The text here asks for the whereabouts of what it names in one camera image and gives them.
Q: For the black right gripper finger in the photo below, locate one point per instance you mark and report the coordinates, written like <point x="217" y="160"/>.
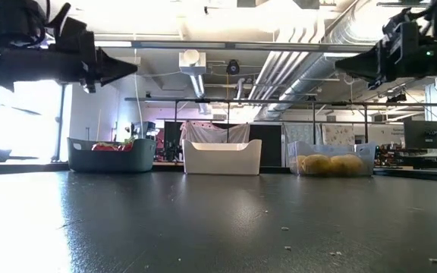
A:
<point x="370" y="64"/>
<point x="379" y="84"/>

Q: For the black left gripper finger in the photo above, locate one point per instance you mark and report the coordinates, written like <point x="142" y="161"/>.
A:
<point x="108" y="68"/>
<point x="97" y="88"/>

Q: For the small black ceiling device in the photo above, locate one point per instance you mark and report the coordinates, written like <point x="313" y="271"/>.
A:
<point x="397" y="98"/>

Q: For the bright window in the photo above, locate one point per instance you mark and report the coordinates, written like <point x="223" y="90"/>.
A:
<point x="25" y="125"/>

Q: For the white patterned cloth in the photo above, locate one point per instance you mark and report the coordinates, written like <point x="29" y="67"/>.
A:
<point x="338" y="135"/>

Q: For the clear plastic basket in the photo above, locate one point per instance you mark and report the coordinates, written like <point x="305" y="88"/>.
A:
<point x="370" y="151"/>

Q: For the black computer monitor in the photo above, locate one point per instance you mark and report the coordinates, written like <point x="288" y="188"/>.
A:
<point x="426" y="134"/>

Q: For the grey-blue plastic basket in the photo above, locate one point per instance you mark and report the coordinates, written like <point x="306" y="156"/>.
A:
<point x="108" y="163"/>

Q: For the white ceiling vent box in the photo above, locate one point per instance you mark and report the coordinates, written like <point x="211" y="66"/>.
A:
<point x="192" y="62"/>

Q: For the dark office desk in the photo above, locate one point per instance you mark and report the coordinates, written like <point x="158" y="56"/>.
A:
<point x="423" y="161"/>

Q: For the grey hanging cloth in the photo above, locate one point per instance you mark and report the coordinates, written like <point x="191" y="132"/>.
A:
<point x="302" y="132"/>

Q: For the white hanging cloth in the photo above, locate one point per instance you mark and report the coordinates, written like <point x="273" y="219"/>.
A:
<point x="211" y="133"/>

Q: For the black round ceiling device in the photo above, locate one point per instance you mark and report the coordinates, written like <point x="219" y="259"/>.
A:
<point x="233" y="67"/>

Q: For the black board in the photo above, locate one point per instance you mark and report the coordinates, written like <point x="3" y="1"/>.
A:
<point x="266" y="144"/>

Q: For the white plastic basket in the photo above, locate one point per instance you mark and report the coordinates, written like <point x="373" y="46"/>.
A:
<point x="222" y="161"/>

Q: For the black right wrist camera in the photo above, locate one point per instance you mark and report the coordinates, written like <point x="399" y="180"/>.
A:
<point x="402" y="28"/>

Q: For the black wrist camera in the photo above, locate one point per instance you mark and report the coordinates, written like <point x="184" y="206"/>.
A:
<point x="402" y="28"/>
<point x="76" y="36"/>

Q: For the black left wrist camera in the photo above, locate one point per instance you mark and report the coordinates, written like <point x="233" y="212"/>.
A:
<point x="76" y="36"/>

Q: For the silver round air duct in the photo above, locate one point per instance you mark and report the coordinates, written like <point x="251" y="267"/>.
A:
<point x="309" y="79"/>

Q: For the black metal rack frame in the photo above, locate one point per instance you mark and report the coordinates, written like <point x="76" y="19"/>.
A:
<point x="264" y="101"/>

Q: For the grey metal frame crossbar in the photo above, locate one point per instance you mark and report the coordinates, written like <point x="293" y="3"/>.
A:
<point x="241" y="46"/>

